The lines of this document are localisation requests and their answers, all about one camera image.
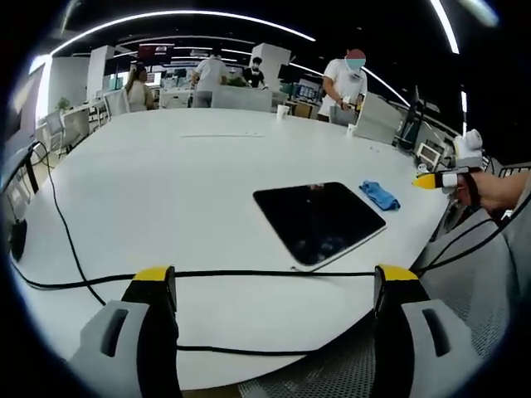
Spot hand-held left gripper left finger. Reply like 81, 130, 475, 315
67, 265, 183, 398

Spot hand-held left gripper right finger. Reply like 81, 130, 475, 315
373, 263, 485, 398

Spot blue cleaning cloth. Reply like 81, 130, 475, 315
358, 179, 402, 211

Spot black tablet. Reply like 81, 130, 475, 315
252, 181, 388, 274

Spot person's right hand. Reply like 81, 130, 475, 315
459, 172, 518, 217

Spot black tripod stand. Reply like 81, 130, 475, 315
396, 85, 431, 157

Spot white desk partition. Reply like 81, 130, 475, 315
354, 92, 407, 145

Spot black pouch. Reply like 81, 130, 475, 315
9, 218, 29, 263

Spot grey desk partition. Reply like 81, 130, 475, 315
210, 87, 274, 114

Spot grey office chair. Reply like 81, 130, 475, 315
44, 110, 90, 157

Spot white office chair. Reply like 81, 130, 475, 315
102, 88, 130, 122

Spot white picture frame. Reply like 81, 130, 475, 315
415, 142, 444, 170

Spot thin black cable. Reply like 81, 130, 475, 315
27, 140, 107, 307

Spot long black cable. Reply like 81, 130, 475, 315
8, 218, 506, 292

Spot red wall screen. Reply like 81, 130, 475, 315
138, 44, 173, 66

